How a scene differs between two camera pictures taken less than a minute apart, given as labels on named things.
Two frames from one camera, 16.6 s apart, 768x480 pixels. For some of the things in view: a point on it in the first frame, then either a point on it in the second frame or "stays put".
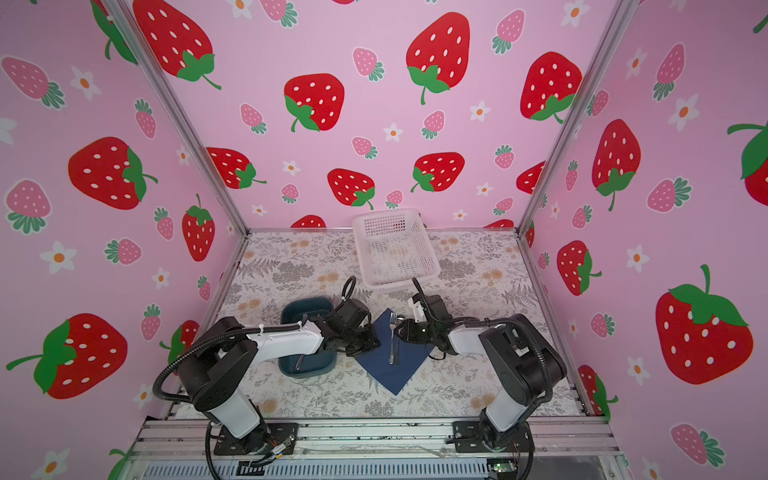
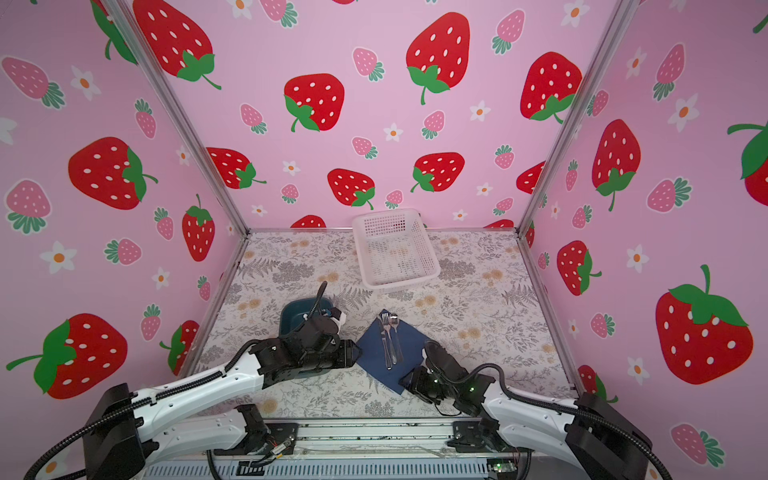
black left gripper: [372, 343] to [348, 349]
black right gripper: [405, 332] to [414, 383]
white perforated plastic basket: [394, 248] stays put
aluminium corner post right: [621, 16] stays put
